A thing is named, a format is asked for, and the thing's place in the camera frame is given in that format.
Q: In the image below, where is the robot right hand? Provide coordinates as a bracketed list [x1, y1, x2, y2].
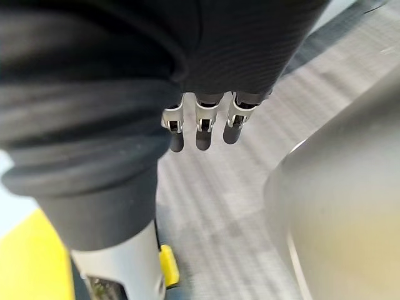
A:
[0, 0, 331, 300]

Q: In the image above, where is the grey trash can yellow lid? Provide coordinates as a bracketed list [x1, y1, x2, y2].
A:
[0, 207, 188, 300]

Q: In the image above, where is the white upholstered sofa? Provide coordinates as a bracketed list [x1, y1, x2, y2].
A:
[264, 67, 400, 300]

